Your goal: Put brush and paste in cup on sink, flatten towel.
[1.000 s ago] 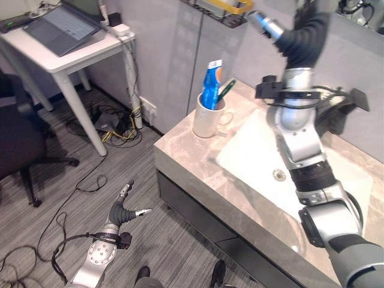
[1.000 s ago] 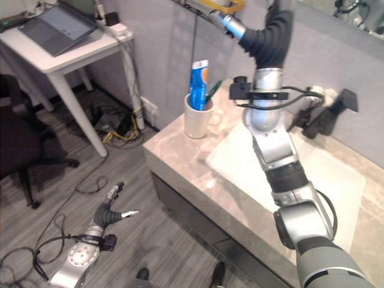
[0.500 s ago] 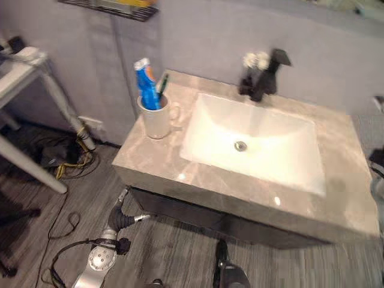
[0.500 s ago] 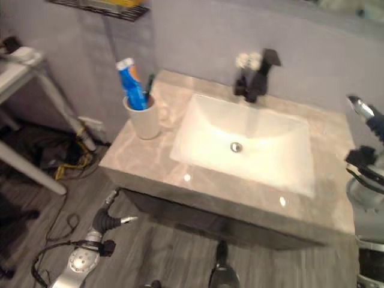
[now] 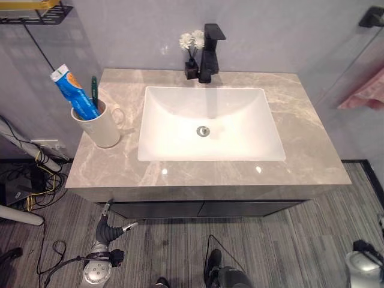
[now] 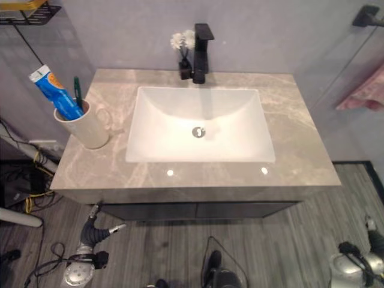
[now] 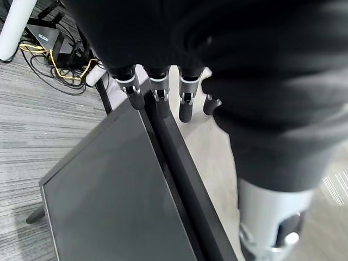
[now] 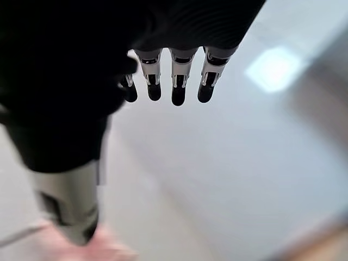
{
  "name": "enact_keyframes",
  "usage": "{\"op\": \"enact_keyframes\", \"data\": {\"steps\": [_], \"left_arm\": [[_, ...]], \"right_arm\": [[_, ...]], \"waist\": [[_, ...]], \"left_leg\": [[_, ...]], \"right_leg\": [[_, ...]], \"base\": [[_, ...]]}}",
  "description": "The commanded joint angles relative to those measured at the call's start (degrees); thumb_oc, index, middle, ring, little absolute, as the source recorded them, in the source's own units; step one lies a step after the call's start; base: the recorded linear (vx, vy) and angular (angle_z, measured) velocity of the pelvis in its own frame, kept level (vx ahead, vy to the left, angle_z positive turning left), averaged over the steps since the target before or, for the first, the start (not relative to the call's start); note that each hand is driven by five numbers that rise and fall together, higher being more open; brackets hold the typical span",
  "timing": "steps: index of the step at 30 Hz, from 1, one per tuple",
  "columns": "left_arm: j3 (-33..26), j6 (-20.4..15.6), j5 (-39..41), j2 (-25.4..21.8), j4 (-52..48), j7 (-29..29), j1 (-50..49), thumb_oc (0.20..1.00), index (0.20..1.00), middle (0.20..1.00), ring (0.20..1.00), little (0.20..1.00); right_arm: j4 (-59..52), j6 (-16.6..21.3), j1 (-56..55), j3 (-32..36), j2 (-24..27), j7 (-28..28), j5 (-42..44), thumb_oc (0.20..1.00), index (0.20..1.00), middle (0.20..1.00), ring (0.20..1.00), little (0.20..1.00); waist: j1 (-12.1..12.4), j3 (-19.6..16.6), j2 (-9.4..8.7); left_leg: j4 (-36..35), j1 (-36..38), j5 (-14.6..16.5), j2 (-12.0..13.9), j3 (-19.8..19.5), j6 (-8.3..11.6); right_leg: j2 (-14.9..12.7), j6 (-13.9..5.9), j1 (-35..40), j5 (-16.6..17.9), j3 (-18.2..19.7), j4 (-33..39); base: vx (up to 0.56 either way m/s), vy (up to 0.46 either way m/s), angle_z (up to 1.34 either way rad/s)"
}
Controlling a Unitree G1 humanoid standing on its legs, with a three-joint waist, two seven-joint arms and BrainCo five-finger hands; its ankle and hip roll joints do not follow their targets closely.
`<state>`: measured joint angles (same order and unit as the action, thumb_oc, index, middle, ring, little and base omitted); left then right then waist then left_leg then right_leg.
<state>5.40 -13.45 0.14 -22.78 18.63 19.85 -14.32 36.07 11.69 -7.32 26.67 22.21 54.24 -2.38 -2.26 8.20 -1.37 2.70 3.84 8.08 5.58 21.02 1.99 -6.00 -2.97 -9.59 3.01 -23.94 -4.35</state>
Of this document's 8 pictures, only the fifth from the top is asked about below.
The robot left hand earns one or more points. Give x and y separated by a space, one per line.
105 232

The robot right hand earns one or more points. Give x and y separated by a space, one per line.
381 225

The robot right arm silver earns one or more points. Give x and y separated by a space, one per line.
360 270

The white ceramic cup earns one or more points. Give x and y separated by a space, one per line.
103 129

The pink towel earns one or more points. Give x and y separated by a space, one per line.
366 93

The chrome sink drain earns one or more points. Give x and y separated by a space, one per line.
203 131

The white rectangular sink basin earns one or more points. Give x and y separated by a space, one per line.
210 120

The white stand leg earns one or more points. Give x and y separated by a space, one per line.
21 214

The black box on floor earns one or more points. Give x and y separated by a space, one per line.
13 192

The white power strip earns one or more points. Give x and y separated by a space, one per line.
46 143

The white stand tube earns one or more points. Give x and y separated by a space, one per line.
27 147

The marble vanity counter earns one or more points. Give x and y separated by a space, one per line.
300 135

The robot body and legs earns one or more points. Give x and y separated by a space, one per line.
228 276

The dark vanity cabinet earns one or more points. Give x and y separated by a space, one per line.
240 208

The green toothbrush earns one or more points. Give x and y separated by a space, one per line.
94 93

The blue toothpaste tube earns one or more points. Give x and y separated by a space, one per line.
75 90

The dark vase with white flowers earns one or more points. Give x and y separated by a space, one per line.
192 60

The black faucet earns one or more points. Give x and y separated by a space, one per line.
210 57

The yellow item in shelf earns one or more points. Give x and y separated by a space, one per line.
45 3

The black wall bracket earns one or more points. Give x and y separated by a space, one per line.
372 16

